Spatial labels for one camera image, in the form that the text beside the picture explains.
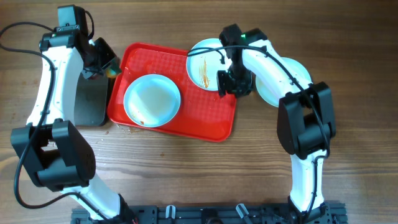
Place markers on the green yellow sponge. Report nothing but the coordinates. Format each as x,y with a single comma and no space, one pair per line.
112,69

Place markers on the large white plate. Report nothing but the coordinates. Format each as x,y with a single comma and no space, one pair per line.
267,95

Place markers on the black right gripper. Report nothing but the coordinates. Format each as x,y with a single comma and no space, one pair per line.
223,85

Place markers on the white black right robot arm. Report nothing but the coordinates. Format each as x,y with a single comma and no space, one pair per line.
306,120

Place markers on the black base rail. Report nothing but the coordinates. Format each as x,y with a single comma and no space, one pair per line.
267,213

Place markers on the red plastic tray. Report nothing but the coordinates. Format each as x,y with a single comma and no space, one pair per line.
202,114

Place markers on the white plate with sauce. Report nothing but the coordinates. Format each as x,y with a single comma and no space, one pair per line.
202,69

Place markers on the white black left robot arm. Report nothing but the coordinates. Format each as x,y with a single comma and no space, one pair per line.
50,148

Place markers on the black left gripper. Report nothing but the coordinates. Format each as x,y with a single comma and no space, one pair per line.
107,56

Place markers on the black water tray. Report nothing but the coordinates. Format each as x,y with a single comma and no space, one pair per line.
91,100

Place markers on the small white plate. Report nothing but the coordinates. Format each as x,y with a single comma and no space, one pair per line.
152,100

